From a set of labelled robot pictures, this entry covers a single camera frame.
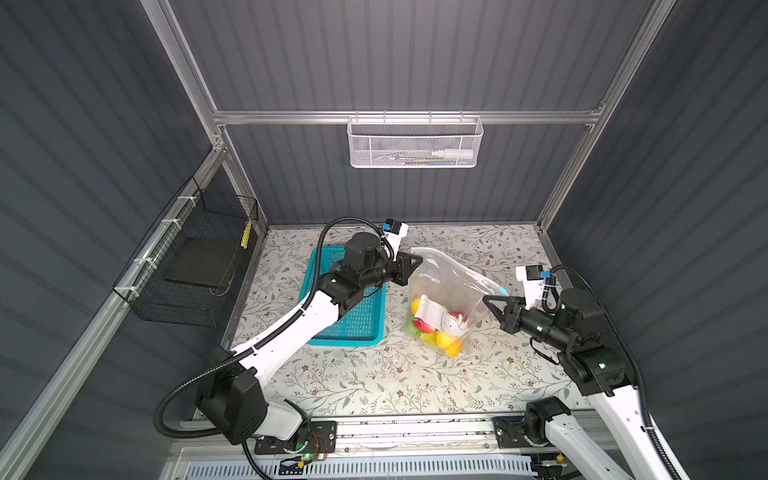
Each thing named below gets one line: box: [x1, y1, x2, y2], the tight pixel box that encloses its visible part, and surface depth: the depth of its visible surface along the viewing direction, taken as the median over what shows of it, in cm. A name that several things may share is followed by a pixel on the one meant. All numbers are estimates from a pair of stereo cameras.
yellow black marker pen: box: [240, 220, 253, 250], surface depth 84 cm
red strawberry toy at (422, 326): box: [413, 317, 437, 333], surface depth 82 cm
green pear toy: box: [418, 332, 437, 345], surface depth 82 cm
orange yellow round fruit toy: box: [436, 331, 464, 357], surface depth 80 cm
